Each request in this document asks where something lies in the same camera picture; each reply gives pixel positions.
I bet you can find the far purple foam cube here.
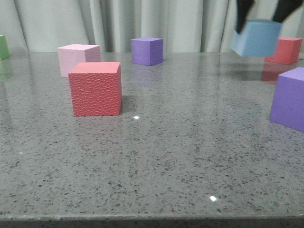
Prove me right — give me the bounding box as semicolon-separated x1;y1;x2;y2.
131;37;163;66

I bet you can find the far red foam cube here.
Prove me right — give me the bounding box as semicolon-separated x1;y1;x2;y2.
265;37;303;65

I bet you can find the green foam cube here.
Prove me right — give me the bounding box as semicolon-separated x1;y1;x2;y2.
0;35;10;60

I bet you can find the large red foam cube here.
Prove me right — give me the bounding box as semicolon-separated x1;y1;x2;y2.
69;62;122;116

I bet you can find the light blue foam cube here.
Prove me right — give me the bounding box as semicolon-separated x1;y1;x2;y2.
231;19;282;57

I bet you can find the grey-green curtain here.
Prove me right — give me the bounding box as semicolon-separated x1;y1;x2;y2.
0;0;304;53

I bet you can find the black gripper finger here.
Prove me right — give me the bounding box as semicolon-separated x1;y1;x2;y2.
235;0;254;34
272;0;301;23

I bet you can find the pink foam cube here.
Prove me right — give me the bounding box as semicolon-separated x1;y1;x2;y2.
57;44;101;78

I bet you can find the purple foam cube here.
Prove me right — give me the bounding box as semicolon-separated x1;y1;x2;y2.
269;67;304;132
131;37;163;66

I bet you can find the near purple foam cube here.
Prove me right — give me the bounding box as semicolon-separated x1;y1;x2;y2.
269;67;304;132

